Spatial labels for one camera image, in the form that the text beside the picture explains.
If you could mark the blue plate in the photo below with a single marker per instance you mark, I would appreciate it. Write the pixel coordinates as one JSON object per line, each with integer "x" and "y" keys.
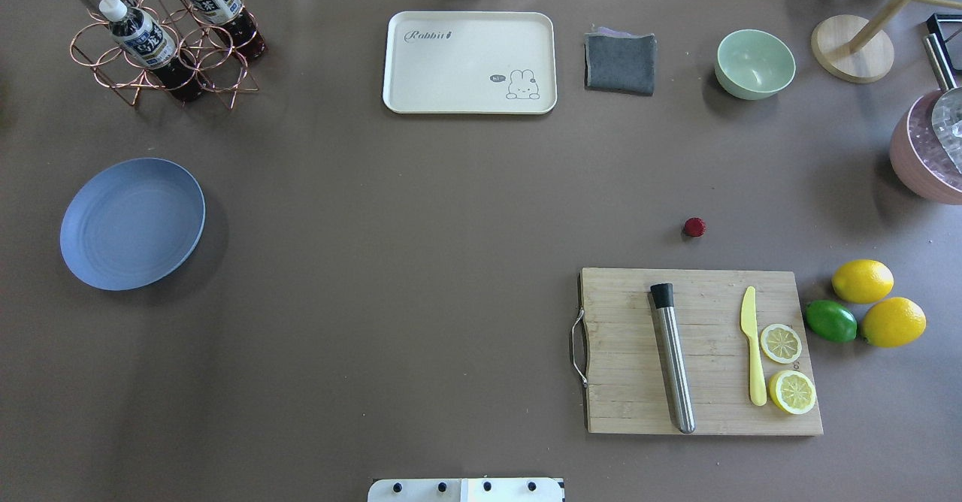
{"x": 132, "y": 224}

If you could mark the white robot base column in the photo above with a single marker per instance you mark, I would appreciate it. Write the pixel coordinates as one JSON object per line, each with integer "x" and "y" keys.
{"x": 468, "y": 489}

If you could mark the red strawberry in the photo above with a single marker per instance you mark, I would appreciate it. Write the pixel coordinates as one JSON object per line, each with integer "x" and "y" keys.
{"x": 694, "y": 227}

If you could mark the cream rabbit tray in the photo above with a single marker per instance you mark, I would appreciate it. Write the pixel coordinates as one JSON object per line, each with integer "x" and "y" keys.
{"x": 470, "y": 62}

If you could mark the steel muddler black tip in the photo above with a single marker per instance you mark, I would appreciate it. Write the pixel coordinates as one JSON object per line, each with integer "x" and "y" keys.
{"x": 675, "y": 373}

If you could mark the grey folded cloth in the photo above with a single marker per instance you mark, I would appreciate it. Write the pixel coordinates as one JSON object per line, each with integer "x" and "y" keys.
{"x": 620, "y": 61}

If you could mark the green bowl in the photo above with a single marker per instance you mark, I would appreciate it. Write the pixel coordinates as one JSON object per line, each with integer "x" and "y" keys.
{"x": 750, "y": 64}

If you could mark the lemon half slice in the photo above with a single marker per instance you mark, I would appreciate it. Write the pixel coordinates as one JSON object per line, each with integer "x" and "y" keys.
{"x": 780, "y": 343}
{"x": 792, "y": 391}

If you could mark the yellow plastic knife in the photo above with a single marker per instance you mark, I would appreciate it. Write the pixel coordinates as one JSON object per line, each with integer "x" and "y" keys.
{"x": 749, "y": 328}

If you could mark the green lime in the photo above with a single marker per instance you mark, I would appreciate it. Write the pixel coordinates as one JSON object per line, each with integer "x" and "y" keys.
{"x": 831, "y": 320}

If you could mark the yellow lemon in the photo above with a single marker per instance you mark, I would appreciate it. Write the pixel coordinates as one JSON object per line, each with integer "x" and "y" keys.
{"x": 893, "y": 322}
{"x": 862, "y": 281}

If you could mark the wooden cup stand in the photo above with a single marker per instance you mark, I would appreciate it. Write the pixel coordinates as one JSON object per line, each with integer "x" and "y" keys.
{"x": 857, "y": 50}

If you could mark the tea bottle white cap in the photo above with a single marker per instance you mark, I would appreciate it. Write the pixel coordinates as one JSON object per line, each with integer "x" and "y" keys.
{"x": 148, "y": 44}

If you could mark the pink ice bowl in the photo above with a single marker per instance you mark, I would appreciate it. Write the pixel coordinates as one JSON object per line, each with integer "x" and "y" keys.
{"x": 918, "y": 158}

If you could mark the steel ice scoop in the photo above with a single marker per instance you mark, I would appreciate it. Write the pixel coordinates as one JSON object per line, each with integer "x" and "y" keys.
{"x": 945, "y": 117}

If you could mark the copper wire bottle rack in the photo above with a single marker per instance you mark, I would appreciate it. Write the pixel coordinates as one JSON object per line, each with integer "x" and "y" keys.
{"x": 183, "y": 48}

